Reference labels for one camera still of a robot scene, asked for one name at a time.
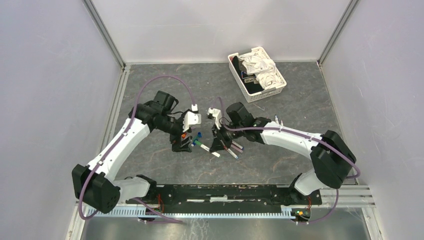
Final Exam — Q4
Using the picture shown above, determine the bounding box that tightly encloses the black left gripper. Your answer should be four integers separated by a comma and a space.
155, 109, 193, 153

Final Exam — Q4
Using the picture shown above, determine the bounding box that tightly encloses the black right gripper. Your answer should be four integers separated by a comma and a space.
210, 121, 244, 153

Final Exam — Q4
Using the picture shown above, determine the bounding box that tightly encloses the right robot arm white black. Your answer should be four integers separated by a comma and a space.
207, 102, 360, 204

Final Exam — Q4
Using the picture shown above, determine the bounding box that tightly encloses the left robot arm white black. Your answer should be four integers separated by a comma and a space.
71, 91, 201, 214

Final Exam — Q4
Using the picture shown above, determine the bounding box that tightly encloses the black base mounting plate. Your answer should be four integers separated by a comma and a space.
141, 184, 323, 214

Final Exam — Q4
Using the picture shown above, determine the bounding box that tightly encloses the black item in basket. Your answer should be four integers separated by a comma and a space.
231, 56, 264, 94

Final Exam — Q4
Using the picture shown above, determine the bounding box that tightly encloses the white plastic basket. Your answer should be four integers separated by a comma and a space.
227, 46, 287, 103

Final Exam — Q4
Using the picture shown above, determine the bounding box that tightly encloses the crumpled white cloth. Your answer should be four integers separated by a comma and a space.
238, 47, 283, 90

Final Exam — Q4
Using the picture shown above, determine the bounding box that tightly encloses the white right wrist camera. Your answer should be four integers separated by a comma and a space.
206, 107, 223, 130

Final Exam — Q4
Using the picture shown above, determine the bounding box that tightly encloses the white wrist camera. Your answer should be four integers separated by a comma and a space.
206, 107, 223, 130
182, 110, 202, 132

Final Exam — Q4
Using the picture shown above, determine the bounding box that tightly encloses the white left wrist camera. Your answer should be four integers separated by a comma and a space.
182, 110, 202, 132

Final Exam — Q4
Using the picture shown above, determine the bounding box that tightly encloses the aluminium frame rail left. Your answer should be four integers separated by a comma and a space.
97, 64, 132, 157

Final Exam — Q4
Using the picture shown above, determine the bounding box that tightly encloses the aluminium frame rail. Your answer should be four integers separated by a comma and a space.
318, 185, 376, 208
97, 64, 132, 157

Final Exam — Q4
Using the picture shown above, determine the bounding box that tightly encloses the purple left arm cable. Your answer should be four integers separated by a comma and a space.
78, 74, 199, 224

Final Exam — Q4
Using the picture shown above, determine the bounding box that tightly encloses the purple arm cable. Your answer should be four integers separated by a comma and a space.
78, 74, 199, 224
209, 96, 361, 225

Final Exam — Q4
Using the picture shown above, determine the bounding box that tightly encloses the white slotted cable duct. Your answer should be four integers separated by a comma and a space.
95, 206, 296, 220

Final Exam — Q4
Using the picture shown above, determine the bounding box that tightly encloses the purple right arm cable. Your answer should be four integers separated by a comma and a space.
209, 96, 361, 225

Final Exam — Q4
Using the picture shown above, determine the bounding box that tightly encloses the aluminium frame rail front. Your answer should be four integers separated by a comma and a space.
318, 185, 376, 208

